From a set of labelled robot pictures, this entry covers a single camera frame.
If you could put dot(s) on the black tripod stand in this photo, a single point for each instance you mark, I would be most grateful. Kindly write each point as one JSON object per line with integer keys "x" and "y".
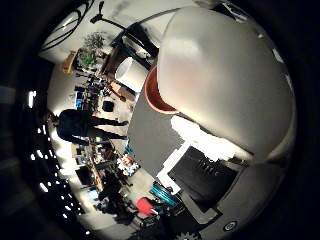
{"x": 100, "y": 18}

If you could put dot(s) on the teal box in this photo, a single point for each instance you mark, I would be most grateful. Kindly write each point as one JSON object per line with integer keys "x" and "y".
{"x": 163, "y": 195}

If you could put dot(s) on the green potted plant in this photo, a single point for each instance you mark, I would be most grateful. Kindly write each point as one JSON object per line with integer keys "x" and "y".
{"x": 90, "y": 50}

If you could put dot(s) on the dark grey table mat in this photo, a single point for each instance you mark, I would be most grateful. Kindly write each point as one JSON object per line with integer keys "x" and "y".
{"x": 150, "y": 140}

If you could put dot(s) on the red stool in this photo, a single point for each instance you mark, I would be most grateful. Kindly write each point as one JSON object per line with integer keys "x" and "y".
{"x": 145, "y": 205}

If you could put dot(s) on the light wooden shelf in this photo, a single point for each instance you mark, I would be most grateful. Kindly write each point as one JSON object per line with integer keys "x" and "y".
{"x": 68, "y": 62}

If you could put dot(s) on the red bowl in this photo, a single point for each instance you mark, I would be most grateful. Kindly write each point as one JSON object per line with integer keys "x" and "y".
{"x": 153, "y": 96}

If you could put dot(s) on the white plastic cup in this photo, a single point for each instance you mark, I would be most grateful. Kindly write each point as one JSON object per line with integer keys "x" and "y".
{"x": 226, "y": 76}

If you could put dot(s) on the white cylindrical bin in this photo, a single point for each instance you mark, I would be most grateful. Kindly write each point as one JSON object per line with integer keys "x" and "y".
{"x": 131, "y": 74}

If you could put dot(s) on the person in dark clothes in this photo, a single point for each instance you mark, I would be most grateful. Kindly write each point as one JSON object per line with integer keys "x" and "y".
{"x": 75, "y": 125}

